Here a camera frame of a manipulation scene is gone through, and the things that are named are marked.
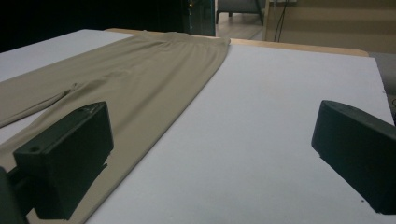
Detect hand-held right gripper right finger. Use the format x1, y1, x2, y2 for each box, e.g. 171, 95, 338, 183
311, 100, 396, 216

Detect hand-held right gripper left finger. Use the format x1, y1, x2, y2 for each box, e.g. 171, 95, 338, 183
12, 101, 115, 221

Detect beige pants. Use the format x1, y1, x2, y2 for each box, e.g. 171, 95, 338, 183
0, 30, 232, 224

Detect white table cover board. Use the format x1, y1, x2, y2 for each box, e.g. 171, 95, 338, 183
0, 28, 396, 224

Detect grey chair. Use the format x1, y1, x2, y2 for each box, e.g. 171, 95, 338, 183
216, 0, 265, 26

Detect dark cabinet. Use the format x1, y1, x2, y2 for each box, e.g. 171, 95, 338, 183
181, 0, 217, 36

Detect black hanging cable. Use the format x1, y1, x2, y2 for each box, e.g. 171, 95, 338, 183
274, 0, 289, 42

